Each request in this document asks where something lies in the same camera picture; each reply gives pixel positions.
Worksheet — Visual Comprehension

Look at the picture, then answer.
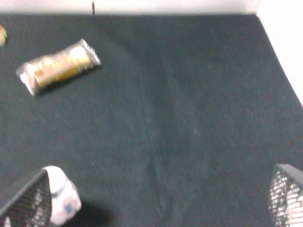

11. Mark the brown snack bar wrapper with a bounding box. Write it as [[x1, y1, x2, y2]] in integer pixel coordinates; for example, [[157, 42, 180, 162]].
[[16, 39, 101, 96]]

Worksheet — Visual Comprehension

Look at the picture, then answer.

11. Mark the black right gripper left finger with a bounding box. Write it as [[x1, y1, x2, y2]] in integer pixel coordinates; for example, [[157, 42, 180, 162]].
[[0, 168, 52, 227]]

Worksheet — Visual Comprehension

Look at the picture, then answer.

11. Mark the small white-capped bottle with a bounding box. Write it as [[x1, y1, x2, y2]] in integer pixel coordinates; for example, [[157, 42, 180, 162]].
[[44, 166, 81, 226]]

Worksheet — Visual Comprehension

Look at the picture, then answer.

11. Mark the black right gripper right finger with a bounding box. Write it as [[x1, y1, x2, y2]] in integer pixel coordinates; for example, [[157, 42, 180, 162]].
[[268, 164, 303, 227]]

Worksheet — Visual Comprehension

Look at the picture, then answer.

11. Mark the red candy roll pack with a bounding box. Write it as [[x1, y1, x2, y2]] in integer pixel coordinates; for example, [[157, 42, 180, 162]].
[[0, 25, 7, 46]]

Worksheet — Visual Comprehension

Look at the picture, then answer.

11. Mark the black table cloth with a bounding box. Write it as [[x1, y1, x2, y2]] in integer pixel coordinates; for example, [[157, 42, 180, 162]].
[[0, 15, 303, 227]]

